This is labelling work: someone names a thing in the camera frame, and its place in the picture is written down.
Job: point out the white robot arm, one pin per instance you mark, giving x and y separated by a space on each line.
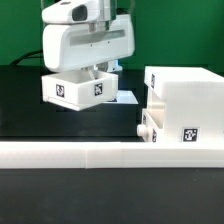
107 15

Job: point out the white front drawer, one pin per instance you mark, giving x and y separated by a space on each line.
150 128

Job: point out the white L-shaped fence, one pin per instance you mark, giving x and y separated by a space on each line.
93 155

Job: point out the white drawer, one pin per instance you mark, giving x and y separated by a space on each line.
150 128
75 90

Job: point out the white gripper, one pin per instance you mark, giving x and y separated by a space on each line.
70 47

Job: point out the white marker sheet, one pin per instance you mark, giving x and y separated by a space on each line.
125 97

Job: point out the white drawer cabinet box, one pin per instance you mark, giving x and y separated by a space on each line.
188 101

